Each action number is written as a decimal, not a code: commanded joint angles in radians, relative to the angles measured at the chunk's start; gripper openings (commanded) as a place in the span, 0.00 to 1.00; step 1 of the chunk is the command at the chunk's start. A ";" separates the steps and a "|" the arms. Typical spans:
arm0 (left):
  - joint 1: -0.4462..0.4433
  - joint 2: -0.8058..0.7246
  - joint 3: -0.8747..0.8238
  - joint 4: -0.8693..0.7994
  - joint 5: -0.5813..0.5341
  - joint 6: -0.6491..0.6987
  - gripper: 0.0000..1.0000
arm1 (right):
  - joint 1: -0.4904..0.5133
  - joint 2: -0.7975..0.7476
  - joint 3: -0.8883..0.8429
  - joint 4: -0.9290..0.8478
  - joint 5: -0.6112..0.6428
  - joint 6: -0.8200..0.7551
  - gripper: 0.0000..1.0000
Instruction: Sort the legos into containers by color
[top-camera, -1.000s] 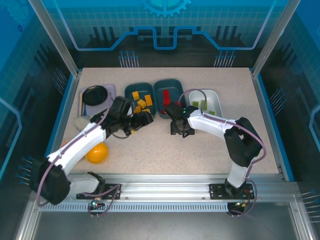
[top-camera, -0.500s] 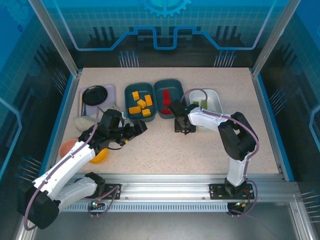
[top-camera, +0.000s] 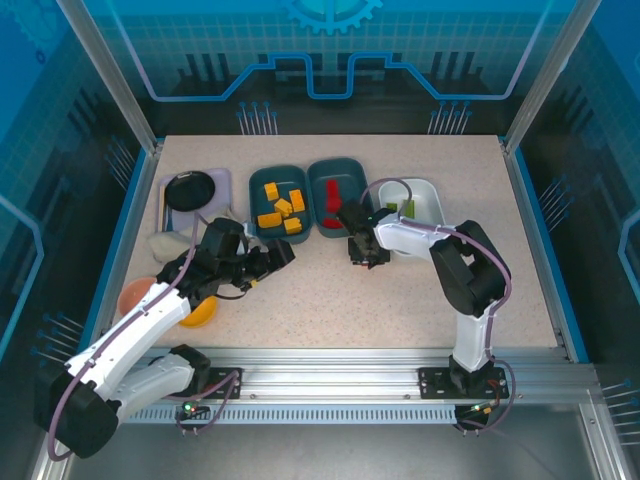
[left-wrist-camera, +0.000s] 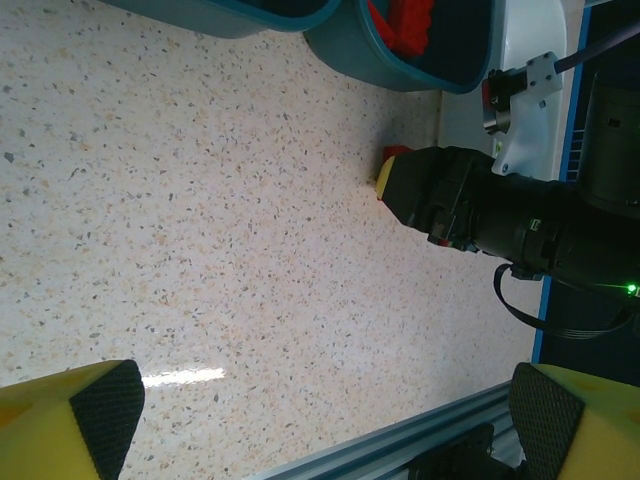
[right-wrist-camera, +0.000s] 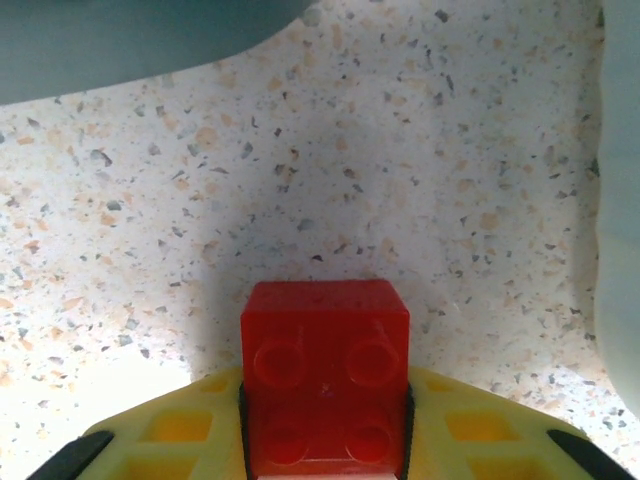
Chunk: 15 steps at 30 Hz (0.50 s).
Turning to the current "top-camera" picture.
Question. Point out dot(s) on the orange long lego brick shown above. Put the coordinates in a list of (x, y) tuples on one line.
[(296, 200), (269, 219)]

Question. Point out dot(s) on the orange small lego brick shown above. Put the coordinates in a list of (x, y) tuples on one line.
[(283, 206), (292, 226), (270, 191)]

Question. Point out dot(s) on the white cloth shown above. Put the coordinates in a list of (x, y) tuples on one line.
[(167, 246)]

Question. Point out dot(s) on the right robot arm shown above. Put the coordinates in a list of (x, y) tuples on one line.
[(470, 270)]

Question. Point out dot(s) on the black bowl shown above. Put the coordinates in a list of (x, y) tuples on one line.
[(190, 191)]

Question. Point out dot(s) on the red long lego brick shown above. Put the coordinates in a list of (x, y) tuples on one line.
[(332, 187), (332, 203), (331, 221)]

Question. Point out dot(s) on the yellow plastic bowl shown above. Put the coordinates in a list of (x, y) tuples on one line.
[(205, 312)]

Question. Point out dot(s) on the small circuit board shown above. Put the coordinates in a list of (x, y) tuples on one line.
[(192, 407), (481, 409)]

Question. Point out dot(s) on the teal plastic bin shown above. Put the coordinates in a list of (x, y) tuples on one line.
[(350, 175), (260, 175)]

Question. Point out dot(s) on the lavender plastic tray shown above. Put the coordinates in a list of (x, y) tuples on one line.
[(222, 185)]

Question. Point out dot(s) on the peach translucent bowl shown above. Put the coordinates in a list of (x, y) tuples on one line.
[(135, 295)]

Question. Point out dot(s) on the white plastic bin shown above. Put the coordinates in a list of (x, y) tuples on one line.
[(430, 200)]

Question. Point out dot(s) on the green long lego brick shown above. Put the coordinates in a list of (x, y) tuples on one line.
[(411, 207), (392, 206)]

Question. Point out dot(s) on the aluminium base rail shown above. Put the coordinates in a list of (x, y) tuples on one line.
[(325, 375)]

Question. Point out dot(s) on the aluminium frame post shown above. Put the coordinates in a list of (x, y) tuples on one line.
[(550, 70), (115, 80)]

